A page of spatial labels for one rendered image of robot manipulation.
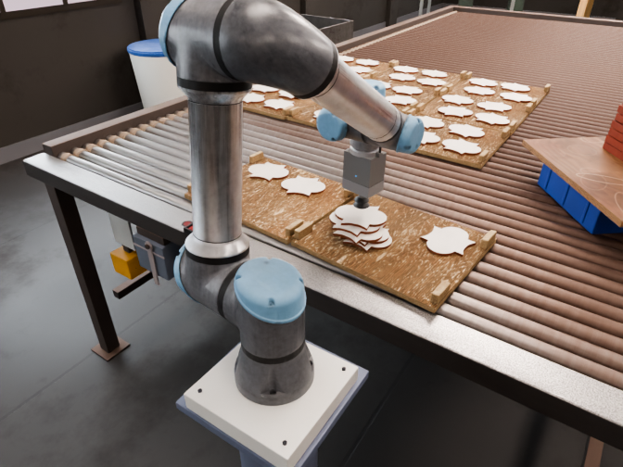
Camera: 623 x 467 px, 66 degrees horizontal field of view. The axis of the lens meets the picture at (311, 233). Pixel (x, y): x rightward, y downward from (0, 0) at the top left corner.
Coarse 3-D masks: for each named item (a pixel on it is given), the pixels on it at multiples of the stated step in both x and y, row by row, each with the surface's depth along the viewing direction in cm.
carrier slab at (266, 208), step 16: (272, 160) 164; (288, 176) 154; (304, 176) 154; (320, 176) 154; (256, 192) 145; (272, 192) 145; (336, 192) 145; (256, 208) 137; (272, 208) 137; (288, 208) 137; (304, 208) 137; (320, 208) 137; (336, 208) 138; (256, 224) 129; (272, 224) 130; (288, 224) 130; (288, 240) 124
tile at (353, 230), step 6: (330, 216) 127; (336, 222) 124; (336, 228) 122; (342, 228) 122; (348, 228) 122; (354, 228) 122; (360, 228) 122; (372, 228) 122; (378, 228) 122; (354, 234) 120
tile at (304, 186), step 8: (288, 184) 147; (296, 184) 147; (304, 184) 147; (312, 184) 147; (320, 184) 147; (288, 192) 143; (296, 192) 143; (304, 192) 143; (312, 192) 143; (320, 192) 144
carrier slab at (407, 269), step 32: (320, 224) 130; (416, 224) 130; (448, 224) 130; (320, 256) 118; (352, 256) 117; (384, 256) 117; (416, 256) 118; (448, 256) 118; (480, 256) 118; (384, 288) 109; (416, 288) 107
